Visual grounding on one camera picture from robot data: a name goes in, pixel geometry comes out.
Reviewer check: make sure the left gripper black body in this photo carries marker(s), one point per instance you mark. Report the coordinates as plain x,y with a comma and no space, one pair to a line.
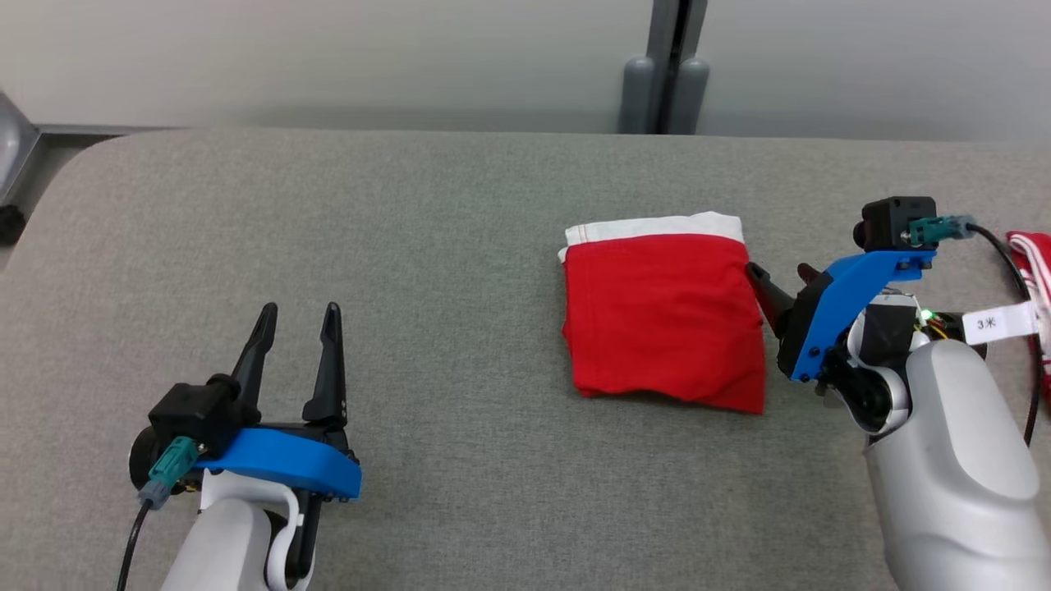
320,432

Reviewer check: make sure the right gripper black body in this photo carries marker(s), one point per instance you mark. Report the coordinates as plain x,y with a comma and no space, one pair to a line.
800,324

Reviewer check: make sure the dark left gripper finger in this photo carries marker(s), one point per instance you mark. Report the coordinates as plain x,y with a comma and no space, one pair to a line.
330,369
254,361

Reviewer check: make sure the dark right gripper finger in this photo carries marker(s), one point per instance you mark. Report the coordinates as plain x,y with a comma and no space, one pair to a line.
809,273
773,302

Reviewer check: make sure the red Bulls shorts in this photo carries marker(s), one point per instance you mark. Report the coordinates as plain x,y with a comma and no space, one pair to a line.
665,320

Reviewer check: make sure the red Bulls jersey white sleeves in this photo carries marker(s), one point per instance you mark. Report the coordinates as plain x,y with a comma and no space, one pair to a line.
1034,271

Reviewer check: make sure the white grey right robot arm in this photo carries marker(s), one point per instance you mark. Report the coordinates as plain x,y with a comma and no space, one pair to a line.
944,460

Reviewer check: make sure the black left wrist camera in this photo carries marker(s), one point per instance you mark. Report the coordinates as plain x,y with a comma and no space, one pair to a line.
193,410

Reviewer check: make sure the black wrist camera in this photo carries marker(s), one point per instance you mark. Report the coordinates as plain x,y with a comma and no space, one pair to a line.
193,410
891,222

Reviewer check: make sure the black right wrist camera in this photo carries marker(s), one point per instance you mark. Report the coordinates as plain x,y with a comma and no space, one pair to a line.
891,222

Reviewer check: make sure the grey cylindrical post cap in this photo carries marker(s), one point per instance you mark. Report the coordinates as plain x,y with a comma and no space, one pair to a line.
690,98
637,98

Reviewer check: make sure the grey wall base strip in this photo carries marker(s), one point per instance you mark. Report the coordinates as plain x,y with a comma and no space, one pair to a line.
98,130

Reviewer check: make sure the grey metal partition post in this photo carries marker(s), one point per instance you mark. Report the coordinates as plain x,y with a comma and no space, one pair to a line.
663,33

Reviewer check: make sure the shiny grey metal frame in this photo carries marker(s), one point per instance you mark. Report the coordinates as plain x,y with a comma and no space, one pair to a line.
12,148

